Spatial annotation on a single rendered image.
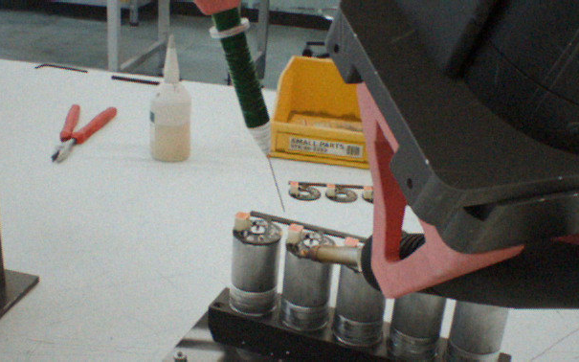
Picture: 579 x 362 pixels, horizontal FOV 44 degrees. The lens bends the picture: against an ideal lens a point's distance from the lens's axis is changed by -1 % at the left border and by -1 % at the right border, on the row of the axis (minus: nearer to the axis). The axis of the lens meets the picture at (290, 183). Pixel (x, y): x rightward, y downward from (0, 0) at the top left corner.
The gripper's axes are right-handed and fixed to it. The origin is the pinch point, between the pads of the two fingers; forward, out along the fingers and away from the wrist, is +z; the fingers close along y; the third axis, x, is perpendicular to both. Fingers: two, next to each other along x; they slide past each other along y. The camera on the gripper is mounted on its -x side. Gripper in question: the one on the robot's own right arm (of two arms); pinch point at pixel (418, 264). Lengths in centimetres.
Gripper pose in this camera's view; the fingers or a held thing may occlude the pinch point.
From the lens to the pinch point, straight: 26.1
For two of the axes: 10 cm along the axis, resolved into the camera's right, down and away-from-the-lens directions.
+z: -2.5, 6.2, 7.4
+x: 3.3, 7.7, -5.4
